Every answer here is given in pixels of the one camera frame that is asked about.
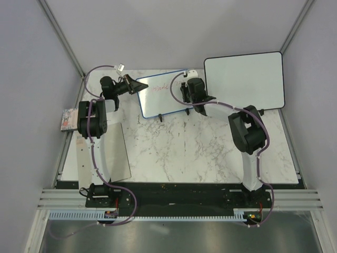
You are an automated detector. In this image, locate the black framed large whiteboard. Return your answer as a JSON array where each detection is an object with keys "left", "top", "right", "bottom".
[{"left": 204, "top": 52, "right": 285, "bottom": 110}]

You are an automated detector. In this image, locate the patterned colourful box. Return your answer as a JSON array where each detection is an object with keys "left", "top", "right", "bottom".
[{"left": 61, "top": 108, "right": 78, "bottom": 132}]

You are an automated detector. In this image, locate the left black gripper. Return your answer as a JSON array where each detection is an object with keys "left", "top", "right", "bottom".
[{"left": 113, "top": 75, "right": 148, "bottom": 97}]

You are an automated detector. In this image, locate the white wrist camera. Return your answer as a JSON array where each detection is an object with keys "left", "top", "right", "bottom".
[
  {"left": 114, "top": 63, "right": 125, "bottom": 73},
  {"left": 183, "top": 70, "right": 199, "bottom": 79}
]

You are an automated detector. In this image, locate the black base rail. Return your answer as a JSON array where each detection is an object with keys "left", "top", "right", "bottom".
[{"left": 85, "top": 182, "right": 272, "bottom": 216}]

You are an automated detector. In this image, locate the blue framed small whiteboard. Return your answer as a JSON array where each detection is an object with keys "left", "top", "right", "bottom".
[{"left": 136, "top": 70, "right": 193, "bottom": 119}]

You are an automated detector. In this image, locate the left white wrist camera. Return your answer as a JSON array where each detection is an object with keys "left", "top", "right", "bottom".
[{"left": 114, "top": 63, "right": 125, "bottom": 73}]

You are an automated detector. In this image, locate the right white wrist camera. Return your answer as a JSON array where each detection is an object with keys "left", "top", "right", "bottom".
[{"left": 183, "top": 70, "right": 199, "bottom": 79}]

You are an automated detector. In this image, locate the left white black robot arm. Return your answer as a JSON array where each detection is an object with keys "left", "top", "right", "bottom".
[{"left": 76, "top": 74, "right": 148, "bottom": 190}]

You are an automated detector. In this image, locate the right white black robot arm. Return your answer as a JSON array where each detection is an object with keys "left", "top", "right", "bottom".
[{"left": 180, "top": 77, "right": 267, "bottom": 208}]

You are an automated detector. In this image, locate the light blue cable duct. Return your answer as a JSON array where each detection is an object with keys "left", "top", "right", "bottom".
[{"left": 48, "top": 210, "right": 260, "bottom": 222}]

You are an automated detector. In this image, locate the aluminium frame profile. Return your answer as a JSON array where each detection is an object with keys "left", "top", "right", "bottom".
[{"left": 37, "top": 189, "right": 86, "bottom": 210}]

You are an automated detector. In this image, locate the grey metal plate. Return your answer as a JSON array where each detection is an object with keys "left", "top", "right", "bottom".
[{"left": 75, "top": 123, "right": 131, "bottom": 188}]

